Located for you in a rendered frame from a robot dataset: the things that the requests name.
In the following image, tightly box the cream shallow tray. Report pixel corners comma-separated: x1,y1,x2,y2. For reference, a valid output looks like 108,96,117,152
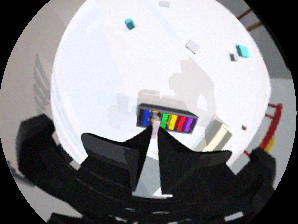
193,120,234,152

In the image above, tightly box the turquoise rectangular block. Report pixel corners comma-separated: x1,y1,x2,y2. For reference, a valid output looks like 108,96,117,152
237,45,249,59

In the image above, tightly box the small teal block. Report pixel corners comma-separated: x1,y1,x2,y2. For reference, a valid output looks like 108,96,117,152
124,19,134,31

